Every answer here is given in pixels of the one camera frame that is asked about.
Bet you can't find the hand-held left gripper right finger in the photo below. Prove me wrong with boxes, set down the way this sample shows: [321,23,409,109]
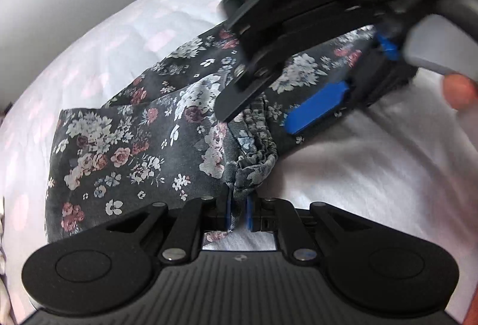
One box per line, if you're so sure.
[244,196,368,266]

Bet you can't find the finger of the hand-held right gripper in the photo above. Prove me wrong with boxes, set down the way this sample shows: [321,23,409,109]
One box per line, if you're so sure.
[284,45,418,136]
[215,1,374,123]

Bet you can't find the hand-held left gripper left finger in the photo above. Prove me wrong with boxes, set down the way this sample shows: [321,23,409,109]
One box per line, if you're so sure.
[106,196,234,266]

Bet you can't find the dark floral pants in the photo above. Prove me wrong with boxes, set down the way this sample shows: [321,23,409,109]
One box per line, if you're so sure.
[45,24,378,247]

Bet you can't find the person's right hand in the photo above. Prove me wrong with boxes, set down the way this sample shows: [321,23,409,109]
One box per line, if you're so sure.
[442,74,475,111]

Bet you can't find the bed with pink dotted sheet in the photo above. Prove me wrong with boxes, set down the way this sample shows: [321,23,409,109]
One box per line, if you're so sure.
[0,0,299,325]

